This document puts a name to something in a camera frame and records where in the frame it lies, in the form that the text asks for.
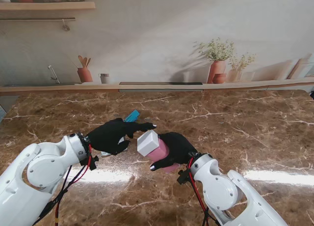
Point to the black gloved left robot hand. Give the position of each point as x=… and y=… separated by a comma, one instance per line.
x=110, y=137

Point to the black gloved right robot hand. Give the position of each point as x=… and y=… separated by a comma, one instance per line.
x=179, y=149

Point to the white and blue seasoning bag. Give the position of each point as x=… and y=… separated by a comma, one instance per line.
x=105, y=154

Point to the clear bottle with pink seasoning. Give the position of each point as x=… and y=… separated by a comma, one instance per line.
x=158, y=154

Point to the blue plastic bag clip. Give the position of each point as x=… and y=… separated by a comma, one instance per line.
x=132, y=116

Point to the white square bottle cap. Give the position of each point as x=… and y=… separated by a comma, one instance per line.
x=147, y=142

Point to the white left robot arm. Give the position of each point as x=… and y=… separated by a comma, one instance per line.
x=36, y=167

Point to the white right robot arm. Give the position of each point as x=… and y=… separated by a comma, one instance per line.
x=220, y=186

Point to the beige vase with flowers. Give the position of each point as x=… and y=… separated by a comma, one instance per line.
x=234, y=75

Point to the grey blue edge object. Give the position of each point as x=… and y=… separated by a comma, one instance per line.
x=2, y=113

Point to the wooden cutting boards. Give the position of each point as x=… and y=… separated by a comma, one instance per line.
x=298, y=68

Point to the black edge object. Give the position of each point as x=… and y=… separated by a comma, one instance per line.
x=312, y=94

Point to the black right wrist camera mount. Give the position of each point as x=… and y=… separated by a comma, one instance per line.
x=183, y=178

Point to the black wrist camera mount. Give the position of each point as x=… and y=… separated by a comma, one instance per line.
x=93, y=162
x=183, y=178

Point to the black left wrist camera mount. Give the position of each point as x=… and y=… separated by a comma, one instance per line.
x=93, y=162

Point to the wooden wall shelf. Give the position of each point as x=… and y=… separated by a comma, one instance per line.
x=49, y=6

